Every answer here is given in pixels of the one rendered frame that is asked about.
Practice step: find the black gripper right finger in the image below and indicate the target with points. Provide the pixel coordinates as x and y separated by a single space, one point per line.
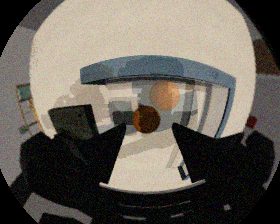
201 152

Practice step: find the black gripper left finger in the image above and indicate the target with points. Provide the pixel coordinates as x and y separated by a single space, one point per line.
99 153

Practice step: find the clear l-shaped low wall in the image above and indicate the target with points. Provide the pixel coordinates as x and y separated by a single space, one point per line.
211 112
147 65

